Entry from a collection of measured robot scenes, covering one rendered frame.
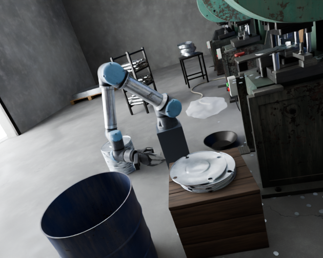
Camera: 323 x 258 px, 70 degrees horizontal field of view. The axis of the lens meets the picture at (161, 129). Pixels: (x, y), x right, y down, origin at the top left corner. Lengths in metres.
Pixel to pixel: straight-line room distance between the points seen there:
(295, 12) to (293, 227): 0.98
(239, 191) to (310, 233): 0.45
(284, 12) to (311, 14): 0.09
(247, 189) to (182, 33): 7.29
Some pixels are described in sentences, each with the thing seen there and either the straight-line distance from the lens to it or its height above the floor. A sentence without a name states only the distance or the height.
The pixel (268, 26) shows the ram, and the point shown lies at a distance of 1.47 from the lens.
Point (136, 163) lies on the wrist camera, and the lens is 1.26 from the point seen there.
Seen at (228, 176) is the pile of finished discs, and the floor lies 0.39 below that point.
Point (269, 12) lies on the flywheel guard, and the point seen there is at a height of 1.00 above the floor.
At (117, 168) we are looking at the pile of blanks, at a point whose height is 0.08.
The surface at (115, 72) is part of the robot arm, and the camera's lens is 1.28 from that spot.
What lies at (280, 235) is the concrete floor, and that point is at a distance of 1.38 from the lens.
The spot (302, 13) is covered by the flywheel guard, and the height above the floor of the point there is 0.96.
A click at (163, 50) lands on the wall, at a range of 8.20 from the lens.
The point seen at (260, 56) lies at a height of 0.78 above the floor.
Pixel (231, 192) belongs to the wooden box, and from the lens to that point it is 1.08.
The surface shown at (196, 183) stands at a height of 0.39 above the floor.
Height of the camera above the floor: 1.04
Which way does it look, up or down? 21 degrees down
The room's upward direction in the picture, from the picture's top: 18 degrees counter-clockwise
